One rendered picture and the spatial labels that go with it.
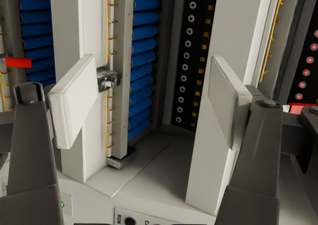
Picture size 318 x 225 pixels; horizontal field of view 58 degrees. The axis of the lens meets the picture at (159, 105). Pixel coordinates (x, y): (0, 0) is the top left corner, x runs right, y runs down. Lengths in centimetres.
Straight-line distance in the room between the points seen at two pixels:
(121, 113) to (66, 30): 14
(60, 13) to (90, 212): 29
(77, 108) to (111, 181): 30
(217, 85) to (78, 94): 8
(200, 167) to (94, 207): 18
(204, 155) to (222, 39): 15
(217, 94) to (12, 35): 38
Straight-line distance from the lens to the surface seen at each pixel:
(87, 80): 18
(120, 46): 39
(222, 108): 16
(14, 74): 52
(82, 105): 16
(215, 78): 18
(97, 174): 46
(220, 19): 32
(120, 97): 41
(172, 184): 46
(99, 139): 44
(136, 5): 41
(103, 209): 47
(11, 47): 51
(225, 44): 32
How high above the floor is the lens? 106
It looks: 11 degrees down
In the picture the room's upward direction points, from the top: 100 degrees clockwise
